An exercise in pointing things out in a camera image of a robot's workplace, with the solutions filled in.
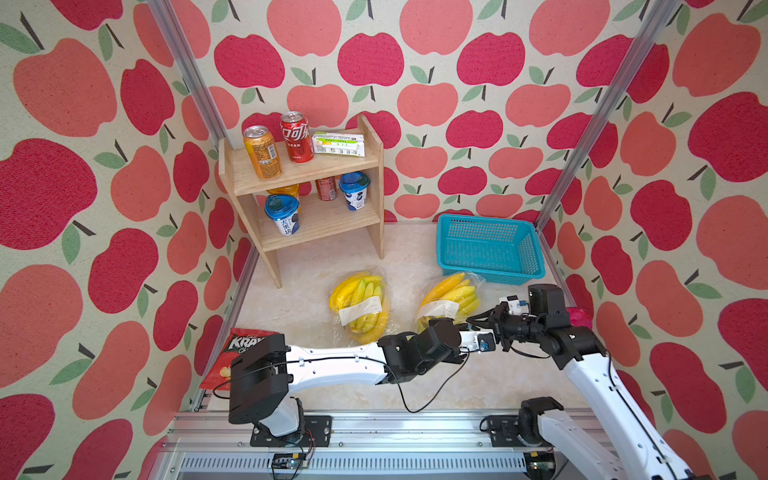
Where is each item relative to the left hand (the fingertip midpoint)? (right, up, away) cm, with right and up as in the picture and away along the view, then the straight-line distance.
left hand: (468, 331), depth 71 cm
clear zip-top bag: (-28, +3, +17) cm, 33 cm away
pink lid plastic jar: (+35, +1, +13) cm, 38 cm away
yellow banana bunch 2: (-29, +8, +22) cm, 37 cm away
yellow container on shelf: (-50, +38, +17) cm, 65 cm away
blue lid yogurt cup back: (-30, +40, +19) cm, 53 cm away
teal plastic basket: (+26, +19, +43) cm, 54 cm away
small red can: (-39, +40, +24) cm, 61 cm away
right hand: (+1, +1, +2) cm, 2 cm away
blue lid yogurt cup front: (-48, +31, +11) cm, 58 cm away
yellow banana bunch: (+2, +8, +20) cm, 21 cm away
